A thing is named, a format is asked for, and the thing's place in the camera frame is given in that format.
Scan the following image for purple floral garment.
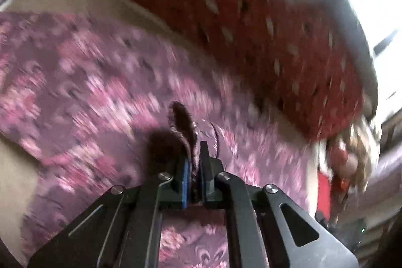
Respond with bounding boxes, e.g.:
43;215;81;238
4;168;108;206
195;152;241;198
0;11;318;268

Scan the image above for red cushion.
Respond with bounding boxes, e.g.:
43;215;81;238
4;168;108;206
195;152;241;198
317;170;331;220

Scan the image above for beige fleece blanket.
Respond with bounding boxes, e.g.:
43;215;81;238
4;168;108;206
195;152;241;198
0;0;315;265

